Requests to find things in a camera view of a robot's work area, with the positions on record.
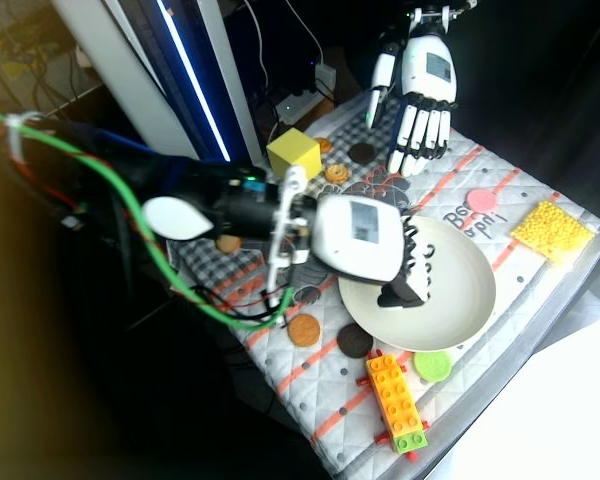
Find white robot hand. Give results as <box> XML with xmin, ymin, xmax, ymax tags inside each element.
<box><xmin>311</xmin><ymin>194</ymin><xmax>437</xmax><ymax>302</ymax></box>
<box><xmin>364</xmin><ymin>33</ymin><xmax>459</xmax><ymax>178</ymax></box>

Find white round plate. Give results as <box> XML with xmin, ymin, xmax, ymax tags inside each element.
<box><xmin>337</xmin><ymin>215</ymin><xmax>498</xmax><ymax>353</ymax></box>

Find small dark chocolate cookie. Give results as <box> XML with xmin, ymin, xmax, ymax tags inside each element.
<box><xmin>348</xmin><ymin>142</ymin><xmax>377</xmax><ymax>164</ymax></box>

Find yellow foam cube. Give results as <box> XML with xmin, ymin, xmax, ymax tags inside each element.
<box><xmin>265</xmin><ymin>127</ymin><xmax>323</xmax><ymax>179</ymax></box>

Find white plug adapter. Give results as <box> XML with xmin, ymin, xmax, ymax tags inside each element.
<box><xmin>313</xmin><ymin>62</ymin><xmax>337</xmax><ymax>90</ymax></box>

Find large dark chocolate cookie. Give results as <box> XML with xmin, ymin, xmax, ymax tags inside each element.
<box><xmin>336</xmin><ymin>322</ymin><xmax>376</xmax><ymax>359</ymax></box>

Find orange round toy cookie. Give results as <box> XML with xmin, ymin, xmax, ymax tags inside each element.
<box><xmin>286</xmin><ymin>313</ymin><xmax>322</xmax><ymax>347</ymax></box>

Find tan round toy cookie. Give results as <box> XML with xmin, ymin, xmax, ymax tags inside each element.
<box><xmin>215</xmin><ymin>234</ymin><xmax>244</xmax><ymax>255</ymax></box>

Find white power strip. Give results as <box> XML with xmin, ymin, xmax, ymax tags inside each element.
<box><xmin>273</xmin><ymin>88</ymin><xmax>331</xmax><ymax>126</ymax></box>

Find pink round toy cookie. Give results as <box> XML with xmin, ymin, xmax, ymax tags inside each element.
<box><xmin>465</xmin><ymin>187</ymin><xmax>499</xmax><ymax>213</ymax></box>

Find green round toy cookie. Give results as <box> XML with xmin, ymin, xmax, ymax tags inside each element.
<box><xmin>412</xmin><ymin>349</ymin><xmax>454</xmax><ymax>384</ymax></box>

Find orange toy brick vehicle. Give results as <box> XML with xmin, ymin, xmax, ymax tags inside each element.
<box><xmin>355</xmin><ymin>349</ymin><xmax>430</xmax><ymax>463</ymax></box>

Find grey quilt with bear print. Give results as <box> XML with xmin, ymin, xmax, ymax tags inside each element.
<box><xmin>160</xmin><ymin>88</ymin><xmax>600</xmax><ymax>475</ymax></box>

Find yellow bumpy square pad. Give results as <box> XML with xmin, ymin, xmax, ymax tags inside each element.
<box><xmin>509</xmin><ymin>199</ymin><xmax>595</xmax><ymax>265</ymax></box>

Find white column with blue light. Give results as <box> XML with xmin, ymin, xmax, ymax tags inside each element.
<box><xmin>49</xmin><ymin>0</ymin><xmax>262</xmax><ymax>166</ymax></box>

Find white cable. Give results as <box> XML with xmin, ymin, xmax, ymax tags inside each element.
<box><xmin>243</xmin><ymin>0</ymin><xmax>326</xmax><ymax>91</ymax></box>

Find green cable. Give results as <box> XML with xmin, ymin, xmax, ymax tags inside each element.
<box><xmin>0</xmin><ymin>99</ymin><xmax>294</xmax><ymax>331</ymax></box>

